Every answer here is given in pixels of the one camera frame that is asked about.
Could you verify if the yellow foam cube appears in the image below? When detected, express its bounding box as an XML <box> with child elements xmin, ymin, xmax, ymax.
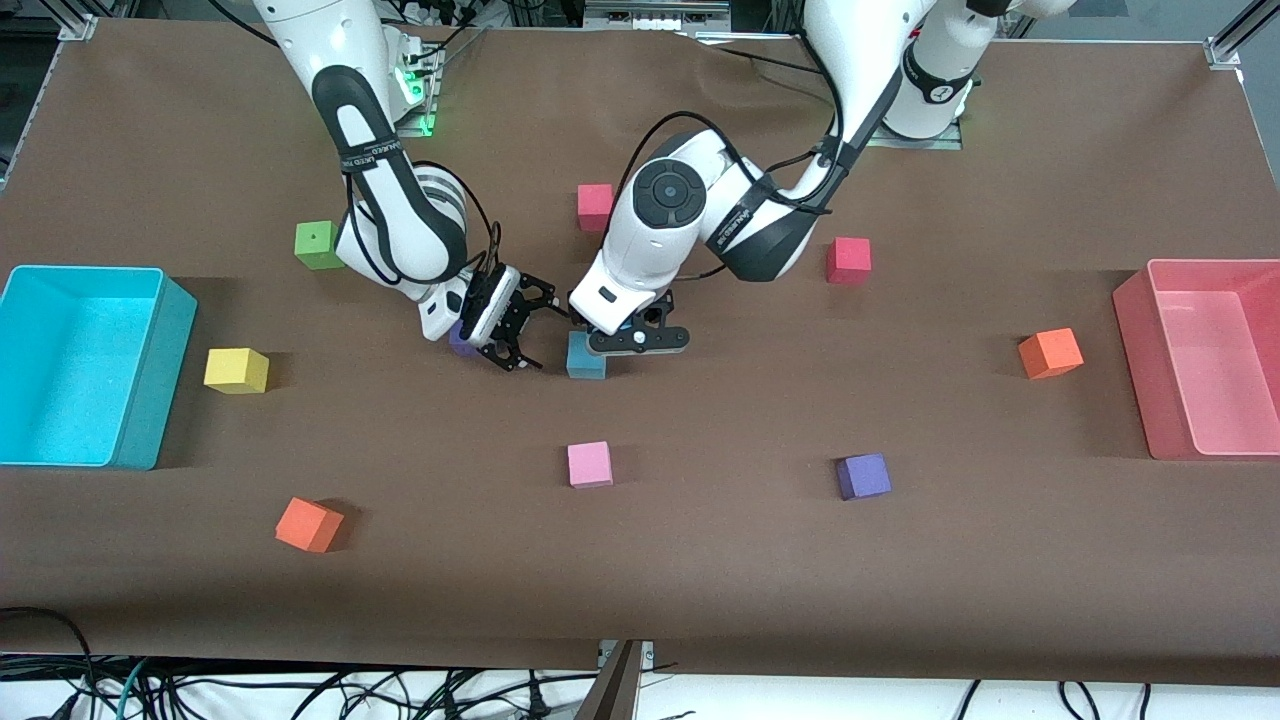
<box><xmin>204</xmin><ymin>347</ymin><xmax>270</xmax><ymax>395</ymax></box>

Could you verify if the pink foam cube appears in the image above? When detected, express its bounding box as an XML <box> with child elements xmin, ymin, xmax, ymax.
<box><xmin>567</xmin><ymin>441</ymin><xmax>614</xmax><ymax>490</ymax></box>

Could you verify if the black floor cable tangle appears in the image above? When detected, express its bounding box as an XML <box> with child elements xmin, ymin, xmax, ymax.
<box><xmin>95</xmin><ymin>655</ymin><xmax>566</xmax><ymax>720</ymax></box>

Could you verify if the brown table cover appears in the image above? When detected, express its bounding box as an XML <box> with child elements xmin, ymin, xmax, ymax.
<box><xmin>0</xmin><ymin>18</ymin><xmax>1280</xmax><ymax>687</ymax></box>

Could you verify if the grey power strip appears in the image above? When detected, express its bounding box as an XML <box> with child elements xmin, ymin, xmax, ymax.
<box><xmin>583</xmin><ymin>0</ymin><xmax>733</xmax><ymax>31</ymax></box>

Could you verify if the aluminium frame profile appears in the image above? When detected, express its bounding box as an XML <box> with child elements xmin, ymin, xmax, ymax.
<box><xmin>1205</xmin><ymin>0</ymin><xmax>1266</xmax><ymax>69</ymax></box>

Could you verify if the teal floor cable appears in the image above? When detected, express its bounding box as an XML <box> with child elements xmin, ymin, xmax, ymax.
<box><xmin>113</xmin><ymin>657</ymin><xmax>154</xmax><ymax>720</ymax></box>

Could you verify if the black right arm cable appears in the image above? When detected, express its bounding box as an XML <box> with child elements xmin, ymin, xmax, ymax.
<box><xmin>343</xmin><ymin>158</ymin><xmax>503</xmax><ymax>293</ymax></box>

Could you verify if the dark metal beam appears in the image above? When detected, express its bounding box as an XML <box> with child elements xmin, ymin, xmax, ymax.
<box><xmin>575</xmin><ymin>642</ymin><xmax>642</xmax><ymax>720</ymax></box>

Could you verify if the black cable across cover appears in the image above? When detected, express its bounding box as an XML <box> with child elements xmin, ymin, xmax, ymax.
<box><xmin>690</xmin><ymin>28</ymin><xmax>836</xmax><ymax>81</ymax></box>

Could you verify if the green foam cube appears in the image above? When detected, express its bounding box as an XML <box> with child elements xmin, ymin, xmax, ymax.
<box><xmin>294</xmin><ymin>221</ymin><xmax>347</xmax><ymax>271</ymax></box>

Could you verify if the pink plastic bin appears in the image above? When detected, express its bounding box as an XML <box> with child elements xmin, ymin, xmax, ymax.
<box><xmin>1112</xmin><ymin>259</ymin><xmax>1280</xmax><ymax>461</ymax></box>

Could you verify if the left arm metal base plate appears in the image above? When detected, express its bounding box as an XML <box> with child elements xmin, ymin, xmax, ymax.
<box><xmin>868</xmin><ymin>118</ymin><xmax>965</xmax><ymax>151</ymax></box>

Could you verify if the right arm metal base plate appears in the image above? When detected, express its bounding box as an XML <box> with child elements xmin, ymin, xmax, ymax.
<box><xmin>395</xmin><ymin>45</ymin><xmax>441</xmax><ymax>138</ymax></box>

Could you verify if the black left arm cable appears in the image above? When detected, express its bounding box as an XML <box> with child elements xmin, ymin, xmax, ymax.
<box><xmin>613</xmin><ymin>15</ymin><xmax>853</xmax><ymax>283</ymax></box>

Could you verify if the thin black base cable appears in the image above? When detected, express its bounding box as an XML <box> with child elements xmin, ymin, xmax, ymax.
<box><xmin>418</xmin><ymin>24</ymin><xmax>493</xmax><ymax>67</ymax></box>

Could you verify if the cyan plastic bin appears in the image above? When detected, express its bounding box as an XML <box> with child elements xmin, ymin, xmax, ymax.
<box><xmin>0</xmin><ymin>265</ymin><xmax>198</xmax><ymax>471</ymax></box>

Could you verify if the black looped floor cable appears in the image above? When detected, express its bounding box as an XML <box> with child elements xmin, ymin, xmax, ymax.
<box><xmin>0</xmin><ymin>606</ymin><xmax>99</xmax><ymax>720</ymax></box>

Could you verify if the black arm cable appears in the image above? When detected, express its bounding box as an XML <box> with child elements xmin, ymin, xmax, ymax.
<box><xmin>613</xmin><ymin>15</ymin><xmax>853</xmax><ymax>283</ymax></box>
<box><xmin>343</xmin><ymin>158</ymin><xmax>503</xmax><ymax>293</ymax></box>

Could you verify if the red foam cube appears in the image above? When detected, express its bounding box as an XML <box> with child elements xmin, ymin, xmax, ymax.
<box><xmin>577</xmin><ymin>183</ymin><xmax>615</xmax><ymax>233</ymax></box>
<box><xmin>826</xmin><ymin>237</ymin><xmax>872</xmax><ymax>286</ymax></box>

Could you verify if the orange foam cube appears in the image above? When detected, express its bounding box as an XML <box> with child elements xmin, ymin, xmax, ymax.
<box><xmin>275</xmin><ymin>497</ymin><xmax>345</xmax><ymax>554</ymax></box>
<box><xmin>1018</xmin><ymin>327</ymin><xmax>1085</xmax><ymax>380</ymax></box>

